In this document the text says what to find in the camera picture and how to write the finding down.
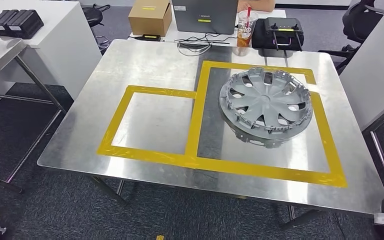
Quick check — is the silver plastic wheel cover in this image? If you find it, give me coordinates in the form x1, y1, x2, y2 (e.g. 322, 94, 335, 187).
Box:
218, 67, 314, 143

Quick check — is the steel workbench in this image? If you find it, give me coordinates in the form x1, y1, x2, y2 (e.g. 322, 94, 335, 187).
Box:
36, 38, 384, 232

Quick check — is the iced tea plastic cup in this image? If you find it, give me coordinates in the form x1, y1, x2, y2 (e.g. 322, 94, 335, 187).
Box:
236, 6, 260, 48

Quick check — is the grey laptop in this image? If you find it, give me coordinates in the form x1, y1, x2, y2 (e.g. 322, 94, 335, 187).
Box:
171, 0, 240, 36

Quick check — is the brown cardboard box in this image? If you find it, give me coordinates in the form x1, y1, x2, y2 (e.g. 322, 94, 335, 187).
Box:
128, 0, 173, 38

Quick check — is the chrome stool base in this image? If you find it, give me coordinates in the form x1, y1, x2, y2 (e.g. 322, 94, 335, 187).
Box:
94, 34, 112, 51

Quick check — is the black remote controller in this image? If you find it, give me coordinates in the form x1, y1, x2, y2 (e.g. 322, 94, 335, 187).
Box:
251, 17, 306, 53

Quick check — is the person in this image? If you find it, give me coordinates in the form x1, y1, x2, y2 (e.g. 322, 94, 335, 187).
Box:
236, 0, 276, 14

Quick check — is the white desk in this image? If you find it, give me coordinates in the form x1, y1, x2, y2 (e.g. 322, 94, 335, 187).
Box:
128, 8, 288, 48
0, 0, 103, 108
339, 10, 384, 132

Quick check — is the black stool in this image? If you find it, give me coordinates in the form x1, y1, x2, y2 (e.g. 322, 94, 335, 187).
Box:
80, 3, 112, 28

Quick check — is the black equipment case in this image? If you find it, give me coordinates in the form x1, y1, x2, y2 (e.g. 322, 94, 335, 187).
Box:
6, 9, 45, 40
0, 9, 20, 37

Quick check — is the black office chair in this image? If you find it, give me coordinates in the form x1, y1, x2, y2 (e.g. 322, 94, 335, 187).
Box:
317, 0, 384, 72

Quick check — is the black laptop cable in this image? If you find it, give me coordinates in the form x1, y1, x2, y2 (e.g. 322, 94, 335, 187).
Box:
174, 32, 239, 57

